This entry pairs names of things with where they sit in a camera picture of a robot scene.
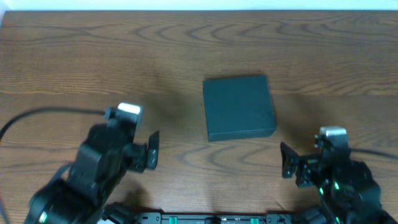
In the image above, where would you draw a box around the dark green box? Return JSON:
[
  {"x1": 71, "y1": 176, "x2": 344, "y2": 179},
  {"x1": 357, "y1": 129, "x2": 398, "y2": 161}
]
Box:
[{"x1": 203, "y1": 75, "x2": 276, "y2": 142}]

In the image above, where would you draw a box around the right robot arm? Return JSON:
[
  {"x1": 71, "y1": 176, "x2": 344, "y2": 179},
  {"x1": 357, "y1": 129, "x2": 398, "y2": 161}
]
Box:
[{"x1": 280, "y1": 134, "x2": 397, "y2": 224}]

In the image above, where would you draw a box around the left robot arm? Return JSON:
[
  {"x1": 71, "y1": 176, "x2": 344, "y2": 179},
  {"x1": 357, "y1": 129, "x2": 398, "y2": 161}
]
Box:
[{"x1": 25, "y1": 103, "x2": 160, "y2": 224}]

